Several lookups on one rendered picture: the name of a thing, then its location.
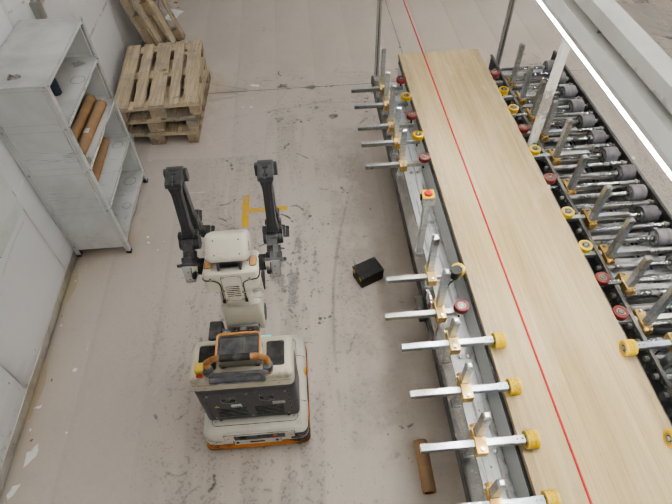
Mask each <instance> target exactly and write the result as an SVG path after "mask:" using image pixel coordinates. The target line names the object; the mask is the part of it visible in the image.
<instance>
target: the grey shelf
mask: <svg viewBox="0 0 672 504"><path fill-rule="evenodd" d="M80 26H81V28H80ZM81 29H82V30H81ZM84 29H85V30H84ZM82 31H83V33H82ZM83 34H84V35H83ZM86 34H87V35H86ZM84 36H85V38H84ZM87 37H88V38H87ZM85 39H86V40H85ZM86 41H87V43H88V45H87V43H86ZM89 42H90V43H89ZM88 46H89V47H88ZM91 47H92V48H91ZM89 48H90V50H89ZM92 50H93V51H92ZM90 51H91V52H90ZM93 52H94V53H93ZM91 53H92V55H91ZM97 62H98V63H97ZM96 65H97V67H96ZM99 67H100V68H99ZM97 68H98V69H97ZM98 70H99V72H98ZM101 72H102V73H101ZM99 73H100V74H99ZM9 74H11V75H12V74H13V75H15V74H18V75H19V74H20V75H21V78H18V79H15V80H14V81H13V80H10V81H8V80H7V77H8V76H9ZM102 74H103V75H102ZM100 75H101V76H100ZM101 77H102V79H101ZM54 78H56V80H57V82H58V84H59V86H60V88H61V90H62V94H61V95H59V96H54V94H53V92H52V90H51V88H50V86H51V84H52V82H53V80H54ZM104 79H105V80H104ZM102 80H103V81H102ZM105 81H106V82H105ZM103 82H104V84H103ZM104 85H105V86H104ZM105 87H106V89H105ZM108 88H109V89H108ZM106 90H107V91H106ZM42 91H43V92H42ZM107 92H108V93H107ZM43 93H44V94H43ZM87 94H92V95H94V96H95V97H96V101H97V100H99V99H101V100H104V101H105V102H106V104H107V106H106V108H105V111H104V113H103V115H102V118H101V120H100V122H99V125H98V127H97V129H96V132H95V134H94V137H93V139H92V141H91V144H90V146H89V148H88V151H87V153H86V156H84V154H83V152H82V150H81V148H80V146H79V144H78V142H77V140H76V138H75V136H74V134H73V132H72V130H71V128H70V127H71V124H72V122H73V120H74V117H75V115H76V112H77V110H78V107H79V105H80V103H81V102H82V103H83V101H84V98H85V96H86V95H87ZM108 94H109V96H108ZM109 97H110V98H109ZM114 103H115V104H114ZM115 105H116V106H115ZM113 107H114V108H113ZM114 109H115V110H114ZM115 111H116V113H115ZM116 114H117V115H116ZM117 116H118V118H117ZM118 119H119V120H118ZM119 121H120V123H119ZM120 124H121V125H120ZM121 126H122V127H121ZM122 129H123V130H122ZM63 131H64V133H65V135H66V136H65V135H64V133H63ZM123 131H124V132H123ZM124 133H125V135H124ZM126 133H127V134H126ZM127 135H128V136H127ZM0 136H1V138H2V140H3V141H4V143H5V144H6V146H7V147H8V149H9V150H10V152H11V154H12V155H13V157H14V158H15V160H16V161H17V163H18V164H19V166H20V168H21V169H22V171H23V172H24V174H25V175H26V177H27V178H28V180H29V182H30V183H31V185H32V186H33V188H34V189H35V191H36V192H37V194H38V196H39V197H40V199H41V200H42V202H43V203H44V205H45V206H46V208H47V210H48V211H49V213H50V214H51V216H52V217H53V219H54V220H55V222H56V224H57V225H58V227H59V228H60V230H61V231H62V233H63V234H64V236H65V238H66V239H67V241H68V242H69V244H70V245H71V247H72V248H73V250H74V252H75V253H76V256H77V257H82V255H83V252H82V251H81V252H79V250H86V249H100V248H113V247H123V246H124V248H125V250H126V253H132V248H131V247H130V245H129V243H128V235H129V228H130V222H131V219H132V217H133V215H134V212H135V208H136V204H137V200H138V195H139V191H140V187H141V183H142V179H143V183H148V178H147V177H146V175H145V172H144V170H143V167H142V165H141V162H140V160H139V157H138V155H137V152H136V150H135V147H134V145H133V142H132V140H131V137H130V135H129V132H128V130H127V127H126V125H125V122H124V120H123V118H122V115H121V113H120V110H119V108H118V105H117V103H116V100H115V98H114V95H113V93H112V90H111V88H110V85H109V83H108V80H107V78H106V75H105V73H104V70H103V68H102V65H101V63H100V61H99V58H98V56H97V53H96V51H95V48H94V46H93V43H92V41H91V38H90V36H89V33H88V31H87V28H86V26H85V23H84V21H83V18H82V17H69V18H52V19H34V20H19V21H18V22H17V24H16V26H15V27H14V29H13V30H12V32H11V33H10V35H9V36H8V38H7V39H6V41H5V42H4V44H3V45H2V47H1V48H0ZM66 137H67V138H66ZM103 137H106V138H108V139H109V141H110V143H109V146H108V150H107V153H106V157H105V160H104V164H103V167H102V171H101V174H100V178H99V181H97V179H96V177H95V175H94V173H93V171H92V167H93V164H94V161H95V158H96V156H97V152H98V150H99V147H100V144H101V141H102V138H103ZM67 139H68V140H67ZM70 139H71V140H70ZM68 141H69V142H68ZM69 143H70V144H69ZM70 145H71V146H70ZM129 146H130V147H129ZM71 147H72V148H71ZM130 148H131V149H130ZM132 148H133V149H132ZM72 149H73V150H72ZM131 150H132V152H131ZM133 150H134V151H133ZM73 151H74V152H73ZM76 151H77V152H76ZM74 153H75V154H76V155H75V154H74ZM132 153H133V154H132ZM133 155H134V156H133ZM135 155H136V156H135ZM83 156H84V157H83ZM136 157H137V158H136ZM134 158H135V159H134ZM135 160H136V161H135ZM138 162H139V163H138ZM136 163H137V164H136ZM137 165H138V166H137ZM138 167H139V169H138ZM140 167H141V168H140ZM141 169H142V170H141ZM91 172H92V173H91ZM85 174H86V175H85ZM92 174H93V175H92ZM86 176H87V177H86ZM89 176H90V177H89ZM144 177H145V178H144ZM90 178H91V179H90ZM88 179H89V180H88ZM91 180H92V181H91ZM89 181H90V182H89ZM92 182H93V183H92ZM90 183H91V184H90ZM91 185H92V186H91ZM92 187H93V188H92ZM93 189H94V190H93ZM94 191H95V192H94ZM50 205H51V206H50ZM51 207H52V208H53V209H52V208H51ZM125 246H126V247H125ZM77 248H78V249H79V250H78V249H77Z"/></svg>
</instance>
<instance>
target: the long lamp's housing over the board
mask: <svg viewBox="0 0 672 504"><path fill-rule="evenodd" d="M541 1H542V3H543V4H544V5H545V7H546V8H547V9H548V11H549V12H550V13H551V15H552V16H553V17H554V19H555V20H556V21H557V23H558V24H559V25H560V26H561V28H562V29H563V30H564V32H565V33H566V34H567V36H568V37H569V38H570V40H571V41H572V42H573V44H574V45H575V46H576V48H577V49H578V50H579V51H580V53H581V54H582V55H583V57H584V58H585V59H586V61H587V62H588V63H589V65H590V66H591V67H592V69H593V70H594V71H595V73H596V74H597V75H598V76H599V78H600V79H601V80H602V82H603V83H604V84H605V86H606V87H607V88H608V90H609V91H610V92H611V94H612V95H613V96H614V98H615V99H616V100H617V101H618V103H619V104H620V105H621V107H622V108H623V109H624V111H625V112H626V113H627V115H628V116H629V117H630V119H631V120H632V121H633V123H634V124H635V125H636V126H637V128H638V129H639V130H640V132H641V133H642V134H643V136H644V137H645V138H646V140H647V141H648V142H649V144H650V145H651V146H652V147H653V149H654V150H655V151H656V153H657V154H658V155H659V157H660V158H661V159H662V161H663V162H664V163H665V165H666V166H667V167H668V169H669V170H670V171H671V172H672V114H671V113H670V112H669V111H668V110H667V109H666V107H665V106H664V105H663V104H662V103H661V102H660V100H659V99H658V98H657V97H656V96H655V95H654V93H653V92H652V91H651V90H650V89H649V88H648V86H647V85H646V84H645V83H644V82H643V81H642V79H641V78H640V77H639V76H638V75H637V74H636V72H635V71H634V70H633V69H632V68H631V66H630V65H629V64H628V63H627V62H626V61H625V59H624V58H623V57H622V56H621V55H620V54H619V52H618V51H617V50H616V49H615V48H614V47H613V45H612V44H611V43H610V42H609V41H608V40H607V38H606V37H605V36H604V35H603V34H602V33H597V31H598V28H597V27H596V26H595V24H594V23H593V22H592V21H591V20H590V18H589V17H588V16H587V15H586V14H585V13H584V11H583V10H582V9H581V8H580V7H579V6H578V4H577V3H576V2H575V1H574V0H541Z"/></svg>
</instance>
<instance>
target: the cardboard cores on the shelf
mask: <svg viewBox="0 0 672 504"><path fill-rule="evenodd" d="M95 102H96V103H95ZM94 104H95V105H94ZM106 106H107V104H106V102H105V101H104V100H101V99H99V100H97V101H96V97H95V96H94V95H92V94H87V95H86V96H85V98H84V101H83V103H82V102H81V103H80V105H79V107H78V110H77V112H76V115H75V117H74V120H73V122H72V124H71V127H70V128H71V130H72V132H73V134H74V136H75V138H76V140H77V142H78V144H79V146H80V148H81V150H82V152H83V154H84V156H86V153H87V151H88V148H89V146H90V144H91V141H92V139H93V137H94V134H95V132H96V129H97V127H98V125H99V122H100V120H101V118H102V115H103V113H104V111H105V108H106ZM93 107H94V108H93ZM92 109H93V110H92ZM91 111H92V112H91ZM89 116H90V117H89ZM88 118H89V119H88ZM87 120H88V121H87ZM85 125H86V126H85ZM84 127H85V128H84ZM83 129H84V130H83ZM80 136H81V137H80ZM109 143H110V141H109V139H108V138H106V137H103V138H102V141H101V144H100V147H99V150H98V152H97V156H96V158H95V161H94V164H93V167H92V171H93V173H94V175H95V177H96V179H97V181H99V178H100V174H101V171H102V167H103V164H104V160H105V157H106V153H107V150H108V146H109ZM84 156H83V157H84Z"/></svg>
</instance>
